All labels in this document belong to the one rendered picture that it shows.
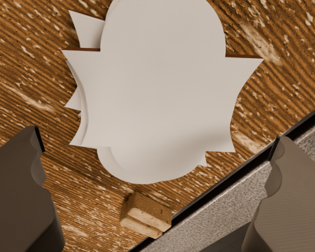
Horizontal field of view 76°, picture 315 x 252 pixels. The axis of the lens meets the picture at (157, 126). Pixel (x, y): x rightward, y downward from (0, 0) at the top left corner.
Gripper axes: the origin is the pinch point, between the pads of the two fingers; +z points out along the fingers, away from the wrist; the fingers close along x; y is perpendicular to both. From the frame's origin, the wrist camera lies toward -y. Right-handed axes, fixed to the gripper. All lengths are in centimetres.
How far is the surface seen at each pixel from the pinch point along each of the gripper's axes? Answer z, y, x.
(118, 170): 3.4, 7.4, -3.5
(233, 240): 100, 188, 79
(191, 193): 6.8, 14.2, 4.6
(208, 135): 2.3, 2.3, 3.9
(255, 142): 6.8, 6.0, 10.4
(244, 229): 100, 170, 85
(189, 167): 2.3, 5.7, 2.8
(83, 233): 6.8, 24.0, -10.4
